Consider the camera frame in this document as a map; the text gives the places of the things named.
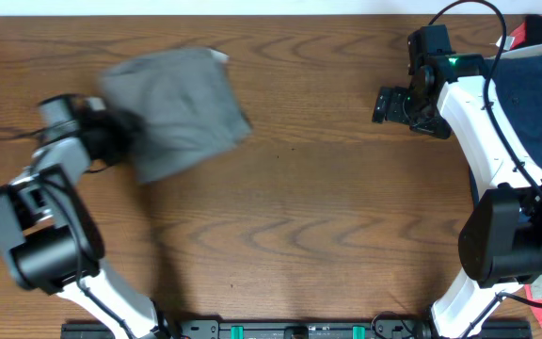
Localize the grey shorts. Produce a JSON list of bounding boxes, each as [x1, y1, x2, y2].
[[99, 47, 252, 184]]

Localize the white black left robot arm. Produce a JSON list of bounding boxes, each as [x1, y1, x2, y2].
[[0, 108, 173, 338]]

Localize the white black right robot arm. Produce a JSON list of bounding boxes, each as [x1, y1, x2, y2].
[[373, 55, 542, 338]]

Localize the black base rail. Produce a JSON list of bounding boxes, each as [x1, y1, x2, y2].
[[60, 317, 533, 339]]

